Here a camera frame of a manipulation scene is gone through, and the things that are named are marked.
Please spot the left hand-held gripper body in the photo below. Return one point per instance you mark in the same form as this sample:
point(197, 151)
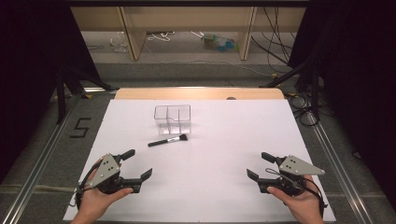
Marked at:
point(107, 168)

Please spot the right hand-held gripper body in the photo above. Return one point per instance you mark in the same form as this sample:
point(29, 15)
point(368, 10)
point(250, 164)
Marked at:
point(295, 166)

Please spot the clear plastic organizer box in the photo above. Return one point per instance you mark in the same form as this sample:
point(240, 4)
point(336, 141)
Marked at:
point(172, 119)

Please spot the person's left hand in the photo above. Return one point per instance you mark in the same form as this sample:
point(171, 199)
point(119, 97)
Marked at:
point(93, 205)

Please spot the person's right hand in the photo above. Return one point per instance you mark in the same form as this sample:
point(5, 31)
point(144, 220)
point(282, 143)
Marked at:
point(305, 207)

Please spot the white table cover sheet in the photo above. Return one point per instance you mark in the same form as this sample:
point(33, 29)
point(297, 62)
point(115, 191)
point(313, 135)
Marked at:
point(211, 174)

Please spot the black metal stand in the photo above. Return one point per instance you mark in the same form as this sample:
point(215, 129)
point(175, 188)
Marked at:
point(61, 93)
point(315, 90)

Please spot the light wooden table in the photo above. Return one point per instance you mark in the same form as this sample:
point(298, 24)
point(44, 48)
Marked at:
point(193, 93)

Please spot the dark curtain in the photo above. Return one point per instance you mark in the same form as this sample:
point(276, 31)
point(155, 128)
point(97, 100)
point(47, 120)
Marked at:
point(28, 62)
point(358, 77)

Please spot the clear plastic bag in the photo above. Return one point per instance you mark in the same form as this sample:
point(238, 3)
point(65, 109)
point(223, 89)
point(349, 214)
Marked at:
point(120, 42)

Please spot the bag of colourful items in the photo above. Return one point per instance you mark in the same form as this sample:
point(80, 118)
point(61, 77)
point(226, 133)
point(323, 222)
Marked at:
point(219, 43)

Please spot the light wooden shelf unit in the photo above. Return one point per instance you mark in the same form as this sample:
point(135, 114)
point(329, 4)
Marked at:
point(186, 18)

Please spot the metal floor rail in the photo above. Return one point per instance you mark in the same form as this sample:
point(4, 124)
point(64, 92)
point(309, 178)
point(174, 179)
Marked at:
point(34, 174)
point(339, 174)

